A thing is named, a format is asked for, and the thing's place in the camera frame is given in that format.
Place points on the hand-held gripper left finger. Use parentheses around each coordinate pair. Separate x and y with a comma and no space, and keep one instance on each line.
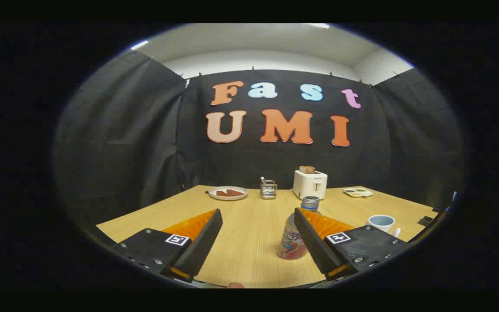
(197,247)

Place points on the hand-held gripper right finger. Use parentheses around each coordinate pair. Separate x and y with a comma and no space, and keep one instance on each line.
(314,245)

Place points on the silver juice bottle pink label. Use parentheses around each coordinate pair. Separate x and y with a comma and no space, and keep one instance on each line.
(290,245)

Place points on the white cup blue inside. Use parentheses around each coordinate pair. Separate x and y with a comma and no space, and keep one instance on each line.
(381,223)

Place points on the wooden table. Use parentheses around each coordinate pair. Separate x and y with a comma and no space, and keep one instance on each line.
(254,234)

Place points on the white round plate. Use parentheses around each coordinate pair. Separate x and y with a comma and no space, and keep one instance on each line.
(228,197)

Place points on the white toaster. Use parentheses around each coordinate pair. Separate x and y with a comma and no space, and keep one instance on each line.
(308,185)

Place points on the reddish brown food slices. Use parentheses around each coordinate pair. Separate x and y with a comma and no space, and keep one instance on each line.
(228,193)

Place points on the small white snack dish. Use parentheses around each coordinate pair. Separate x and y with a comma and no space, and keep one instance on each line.
(358,192)

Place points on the toast slice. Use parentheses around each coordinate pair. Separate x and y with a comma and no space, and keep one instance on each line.
(307,169)

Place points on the black backdrop cloth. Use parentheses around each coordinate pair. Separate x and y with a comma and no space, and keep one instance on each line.
(145,143)

